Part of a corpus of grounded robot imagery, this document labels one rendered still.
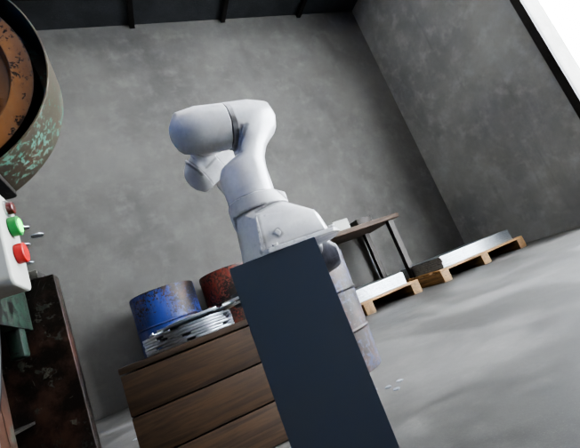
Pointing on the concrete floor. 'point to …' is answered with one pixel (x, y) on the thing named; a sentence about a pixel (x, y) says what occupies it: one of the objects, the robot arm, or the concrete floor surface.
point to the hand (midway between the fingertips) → (233, 302)
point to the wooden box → (204, 395)
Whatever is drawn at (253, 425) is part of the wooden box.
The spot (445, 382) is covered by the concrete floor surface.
